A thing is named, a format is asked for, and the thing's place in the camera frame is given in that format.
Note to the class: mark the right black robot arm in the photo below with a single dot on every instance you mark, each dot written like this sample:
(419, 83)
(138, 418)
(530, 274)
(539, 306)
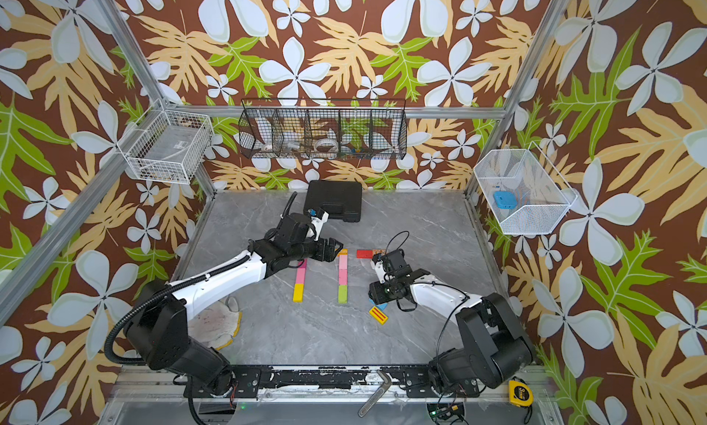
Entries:
(495, 346)

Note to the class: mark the grey metal bracket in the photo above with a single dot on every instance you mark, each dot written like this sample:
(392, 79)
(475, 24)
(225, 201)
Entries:
(386, 384)

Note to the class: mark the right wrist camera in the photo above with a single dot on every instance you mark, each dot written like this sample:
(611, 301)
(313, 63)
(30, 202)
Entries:
(379, 270)

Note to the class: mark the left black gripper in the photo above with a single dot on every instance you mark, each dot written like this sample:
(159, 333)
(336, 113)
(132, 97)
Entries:
(330, 253)

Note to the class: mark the white wire basket left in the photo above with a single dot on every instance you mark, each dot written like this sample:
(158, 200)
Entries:
(167, 144)

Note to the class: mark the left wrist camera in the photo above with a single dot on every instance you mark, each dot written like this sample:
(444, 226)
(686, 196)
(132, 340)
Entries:
(317, 218)

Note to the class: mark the green block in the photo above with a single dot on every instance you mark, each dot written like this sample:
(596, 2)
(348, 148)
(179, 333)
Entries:
(342, 296)

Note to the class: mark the black plastic tool case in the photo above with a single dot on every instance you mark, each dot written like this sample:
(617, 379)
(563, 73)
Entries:
(342, 200)

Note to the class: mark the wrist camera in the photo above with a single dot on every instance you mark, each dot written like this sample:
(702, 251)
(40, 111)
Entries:
(317, 218)
(379, 270)

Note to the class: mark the white work glove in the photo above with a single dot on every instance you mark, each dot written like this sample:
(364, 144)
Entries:
(218, 325)

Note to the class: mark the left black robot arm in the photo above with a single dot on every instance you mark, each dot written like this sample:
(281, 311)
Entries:
(155, 332)

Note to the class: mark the yellow tape measure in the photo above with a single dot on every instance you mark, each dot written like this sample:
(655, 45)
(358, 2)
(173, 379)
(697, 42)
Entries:
(519, 393)

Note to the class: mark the blue object in basket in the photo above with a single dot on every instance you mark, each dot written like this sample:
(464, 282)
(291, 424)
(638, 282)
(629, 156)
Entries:
(505, 200)

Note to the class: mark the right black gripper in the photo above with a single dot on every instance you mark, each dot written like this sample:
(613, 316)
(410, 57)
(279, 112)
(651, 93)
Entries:
(376, 294)

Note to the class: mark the white mesh basket right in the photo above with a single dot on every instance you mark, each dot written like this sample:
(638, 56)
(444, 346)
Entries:
(544, 195)

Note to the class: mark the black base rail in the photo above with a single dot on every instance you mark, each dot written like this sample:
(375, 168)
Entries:
(412, 380)

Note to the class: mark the black wire basket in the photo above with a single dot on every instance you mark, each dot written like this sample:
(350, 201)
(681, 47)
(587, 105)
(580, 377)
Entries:
(323, 128)

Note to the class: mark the yellow red striped block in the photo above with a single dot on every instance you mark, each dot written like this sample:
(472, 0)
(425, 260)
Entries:
(378, 315)

